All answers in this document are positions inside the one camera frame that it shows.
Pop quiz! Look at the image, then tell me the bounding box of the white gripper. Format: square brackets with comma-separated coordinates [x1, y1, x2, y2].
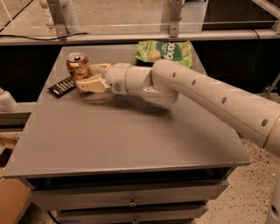
[75, 63, 131, 95]

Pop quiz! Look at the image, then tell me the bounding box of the orange soda can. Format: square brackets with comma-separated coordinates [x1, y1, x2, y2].
[66, 52, 92, 82]

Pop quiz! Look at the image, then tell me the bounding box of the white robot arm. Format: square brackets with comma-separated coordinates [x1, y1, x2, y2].
[75, 59, 280, 158]

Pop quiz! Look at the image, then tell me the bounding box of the black rxbar chocolate bar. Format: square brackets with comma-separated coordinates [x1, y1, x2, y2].
[48, 77, 75, 98]

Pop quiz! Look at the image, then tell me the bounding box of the grey drawer cabinet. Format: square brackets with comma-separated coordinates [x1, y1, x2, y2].
[3, 43, 252, 224]

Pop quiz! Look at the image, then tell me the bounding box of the green snack chip bag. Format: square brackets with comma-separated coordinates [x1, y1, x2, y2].
[136, 40, 193, 67]

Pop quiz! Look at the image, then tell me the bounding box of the white pipe at left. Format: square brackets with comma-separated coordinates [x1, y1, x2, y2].
[0, 87, 18, 112]

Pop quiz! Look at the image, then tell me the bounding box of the upper drawer with knob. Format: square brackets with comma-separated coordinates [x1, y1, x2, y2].
[30, 179, 229, 210]

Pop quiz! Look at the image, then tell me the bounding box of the drawer with knob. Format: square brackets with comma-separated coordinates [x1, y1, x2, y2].
[30, 179, 229, 210]
[58, 204, 207, 224]

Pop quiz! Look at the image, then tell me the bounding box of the brown cardboard box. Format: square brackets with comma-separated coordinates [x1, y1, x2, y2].
[0, 176, 30, 224]

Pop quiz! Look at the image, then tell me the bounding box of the lower drawer with knob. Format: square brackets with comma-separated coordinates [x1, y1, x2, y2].
[58, 204, 207, 224]

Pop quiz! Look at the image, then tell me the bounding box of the black cable on rail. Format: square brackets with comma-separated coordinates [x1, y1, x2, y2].
[0, 31, 90, 42]

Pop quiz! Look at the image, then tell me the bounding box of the left metal bracket post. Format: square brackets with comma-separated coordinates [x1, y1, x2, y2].
[46, 0, 67, 38]

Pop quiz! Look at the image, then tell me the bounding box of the metal bracket post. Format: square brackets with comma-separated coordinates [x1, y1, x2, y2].
[169, 0, 183, 38]
[46, 0, 67, 38]

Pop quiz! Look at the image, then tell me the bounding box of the centre metal bracket post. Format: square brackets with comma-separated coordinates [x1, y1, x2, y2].
[169, 0, 183, 38]

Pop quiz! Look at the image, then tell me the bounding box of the grey metal rail frame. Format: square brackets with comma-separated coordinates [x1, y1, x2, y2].
[0, 29, 280, 46]

